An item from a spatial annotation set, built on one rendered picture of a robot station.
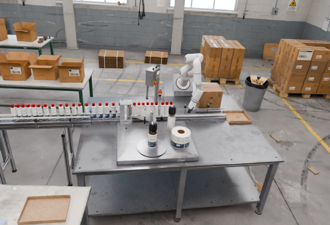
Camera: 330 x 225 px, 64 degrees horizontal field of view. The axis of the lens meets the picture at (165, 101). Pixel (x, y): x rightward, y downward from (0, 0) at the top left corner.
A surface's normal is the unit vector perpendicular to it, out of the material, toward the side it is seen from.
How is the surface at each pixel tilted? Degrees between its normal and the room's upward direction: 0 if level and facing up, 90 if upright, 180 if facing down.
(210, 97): 90
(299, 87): 90
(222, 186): 1
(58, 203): 0
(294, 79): 92
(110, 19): 90
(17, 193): 0
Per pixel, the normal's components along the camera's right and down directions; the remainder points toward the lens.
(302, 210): 0.07, -0.88
